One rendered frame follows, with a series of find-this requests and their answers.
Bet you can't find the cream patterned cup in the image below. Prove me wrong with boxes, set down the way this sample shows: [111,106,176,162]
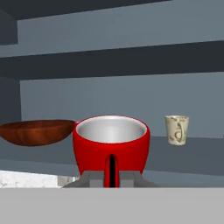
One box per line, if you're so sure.
[164,115,190,146]

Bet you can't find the grey open cabinet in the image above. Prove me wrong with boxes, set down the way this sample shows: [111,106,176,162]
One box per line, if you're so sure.
[0,0,224,188]

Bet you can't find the brown wooden bowl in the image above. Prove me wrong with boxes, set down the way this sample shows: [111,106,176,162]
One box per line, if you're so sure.
[0,119,77,147]

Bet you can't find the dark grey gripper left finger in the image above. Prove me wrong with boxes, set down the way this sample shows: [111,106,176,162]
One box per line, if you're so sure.
[61,171,105,189]

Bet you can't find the red mug with white inside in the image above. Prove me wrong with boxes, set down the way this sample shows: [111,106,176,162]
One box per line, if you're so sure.
[72,115,151,188]

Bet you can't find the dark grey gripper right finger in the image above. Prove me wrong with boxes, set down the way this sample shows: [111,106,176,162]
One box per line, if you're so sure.
[119,171,160,189]

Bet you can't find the grey cabinet shelf board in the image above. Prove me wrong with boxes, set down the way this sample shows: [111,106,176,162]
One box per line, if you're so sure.
[0,39,224,81]

